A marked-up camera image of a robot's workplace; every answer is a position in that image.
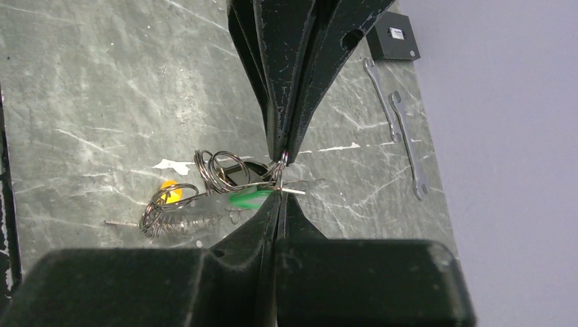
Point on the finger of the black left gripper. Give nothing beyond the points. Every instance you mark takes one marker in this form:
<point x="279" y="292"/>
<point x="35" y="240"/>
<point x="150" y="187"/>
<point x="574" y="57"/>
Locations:
<point x="271" y="38"/>
<point x="341" y="25"/>

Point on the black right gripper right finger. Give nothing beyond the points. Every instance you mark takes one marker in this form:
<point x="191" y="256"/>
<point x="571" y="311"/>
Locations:
<point x="324" y="281"/>

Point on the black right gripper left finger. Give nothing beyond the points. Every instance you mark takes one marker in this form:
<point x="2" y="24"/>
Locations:
<point x="228" y="284"/>

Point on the green key tag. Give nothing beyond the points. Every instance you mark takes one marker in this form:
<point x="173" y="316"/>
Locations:
<point x="249" y="199"/>

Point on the yellow key tag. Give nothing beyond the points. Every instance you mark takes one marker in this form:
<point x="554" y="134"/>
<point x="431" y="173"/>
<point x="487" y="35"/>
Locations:
<point x="169" y="194"/>

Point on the small silver wrench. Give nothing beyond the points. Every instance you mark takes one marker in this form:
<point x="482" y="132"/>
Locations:
<point x="372" y="70"/>

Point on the large silver wrench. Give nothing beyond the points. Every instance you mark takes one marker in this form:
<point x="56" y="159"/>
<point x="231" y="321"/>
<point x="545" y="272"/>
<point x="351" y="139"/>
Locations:
<point x="419" y="185"/>

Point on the black network switch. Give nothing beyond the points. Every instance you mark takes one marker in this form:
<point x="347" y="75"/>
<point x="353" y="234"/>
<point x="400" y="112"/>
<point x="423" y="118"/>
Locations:
<point x="392" y="39"/>

